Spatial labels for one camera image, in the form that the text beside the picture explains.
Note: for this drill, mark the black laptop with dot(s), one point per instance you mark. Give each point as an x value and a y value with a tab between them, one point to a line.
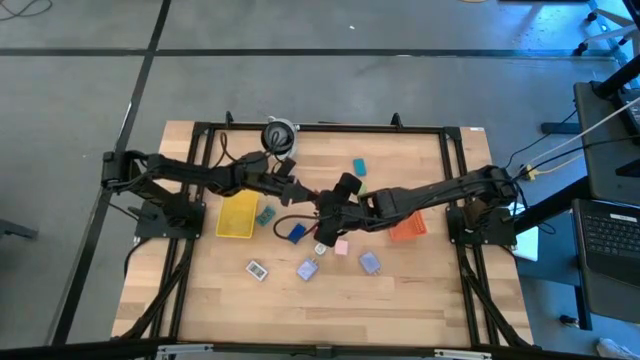
610	235

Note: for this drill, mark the lavender multiport charger block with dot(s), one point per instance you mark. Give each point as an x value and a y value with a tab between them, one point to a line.
306	270
369	262

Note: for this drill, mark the blue box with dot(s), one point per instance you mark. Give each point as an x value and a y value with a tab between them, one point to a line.
296	233

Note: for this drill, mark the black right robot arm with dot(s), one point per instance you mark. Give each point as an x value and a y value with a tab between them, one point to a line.
440	192

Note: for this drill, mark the teal box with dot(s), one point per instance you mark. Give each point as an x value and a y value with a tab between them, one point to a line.
359	167

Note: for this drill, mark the white chair base casters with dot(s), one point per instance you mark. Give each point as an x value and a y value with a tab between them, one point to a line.
612	37

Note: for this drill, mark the orange plastic basket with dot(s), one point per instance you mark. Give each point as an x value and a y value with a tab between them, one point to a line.
410	230

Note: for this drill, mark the black gantry beam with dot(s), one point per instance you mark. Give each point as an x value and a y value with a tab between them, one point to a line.
75	350

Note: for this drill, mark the green white cube charger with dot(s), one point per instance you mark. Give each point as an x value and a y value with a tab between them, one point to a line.
363	190

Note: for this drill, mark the silver metal bracket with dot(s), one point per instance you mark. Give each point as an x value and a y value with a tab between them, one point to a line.
185	350
462	354

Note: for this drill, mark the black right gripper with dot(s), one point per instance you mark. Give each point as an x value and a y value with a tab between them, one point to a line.
347	212

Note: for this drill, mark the pale pink charger block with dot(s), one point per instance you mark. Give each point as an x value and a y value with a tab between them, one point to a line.
341	247

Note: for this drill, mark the yellow plastic basket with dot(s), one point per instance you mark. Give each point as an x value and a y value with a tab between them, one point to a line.
237	220

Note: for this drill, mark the black electronic device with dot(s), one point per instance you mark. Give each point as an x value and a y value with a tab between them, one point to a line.
631	112

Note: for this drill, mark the grey furniture leg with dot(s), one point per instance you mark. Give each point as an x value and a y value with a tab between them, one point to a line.
17	230

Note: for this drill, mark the dark grey side desk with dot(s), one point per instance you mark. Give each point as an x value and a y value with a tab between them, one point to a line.
605	150

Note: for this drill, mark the teal digital clock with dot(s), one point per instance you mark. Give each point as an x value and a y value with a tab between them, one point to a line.
265	216

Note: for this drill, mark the yellow power plug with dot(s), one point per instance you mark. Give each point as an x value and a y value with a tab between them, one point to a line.
531	173

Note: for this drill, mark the white box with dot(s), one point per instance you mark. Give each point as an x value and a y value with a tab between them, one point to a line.
527	245

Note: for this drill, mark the black aluminium table frame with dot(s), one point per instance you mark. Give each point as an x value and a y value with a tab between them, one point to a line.
350	128

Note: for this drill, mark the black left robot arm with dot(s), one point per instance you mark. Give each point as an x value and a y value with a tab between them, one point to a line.
175	172

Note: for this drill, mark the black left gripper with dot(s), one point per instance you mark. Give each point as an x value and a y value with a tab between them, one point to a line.
260	175

